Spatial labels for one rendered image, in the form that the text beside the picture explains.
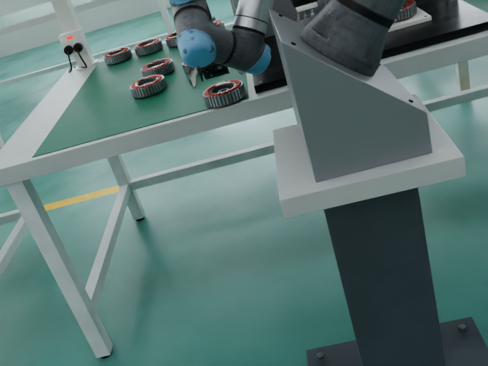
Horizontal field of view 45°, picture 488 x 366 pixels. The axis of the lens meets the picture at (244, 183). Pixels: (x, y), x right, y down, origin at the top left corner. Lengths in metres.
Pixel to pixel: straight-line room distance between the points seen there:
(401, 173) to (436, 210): 1.26
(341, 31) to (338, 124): 0.16
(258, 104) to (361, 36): 0.56
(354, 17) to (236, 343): 1.18
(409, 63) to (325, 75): 0.61
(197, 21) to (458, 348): 1.09
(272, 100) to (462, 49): 0.49
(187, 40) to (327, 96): 0.36
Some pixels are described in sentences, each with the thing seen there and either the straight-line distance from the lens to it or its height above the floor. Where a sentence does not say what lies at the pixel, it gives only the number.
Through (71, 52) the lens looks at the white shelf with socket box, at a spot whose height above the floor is 0.83.
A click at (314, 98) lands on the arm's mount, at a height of 0.90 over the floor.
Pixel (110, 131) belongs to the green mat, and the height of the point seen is 0.75.
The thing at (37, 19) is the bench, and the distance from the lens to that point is 4.91.
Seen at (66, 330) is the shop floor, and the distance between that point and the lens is 2.30.
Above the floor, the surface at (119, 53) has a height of 0.78.
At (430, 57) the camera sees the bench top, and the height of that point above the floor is 0.73.
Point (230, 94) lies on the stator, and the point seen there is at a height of 0.78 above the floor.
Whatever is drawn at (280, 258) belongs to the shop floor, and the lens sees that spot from 2.19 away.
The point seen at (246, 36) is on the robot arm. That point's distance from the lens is 1.30.
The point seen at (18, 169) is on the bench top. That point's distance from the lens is 1.69.
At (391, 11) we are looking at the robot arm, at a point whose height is 0.99.
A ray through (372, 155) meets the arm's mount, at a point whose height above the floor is 0.77.
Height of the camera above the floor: 1.25
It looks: 27 degrees down
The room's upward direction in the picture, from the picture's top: 17 degrees counter-clockwise
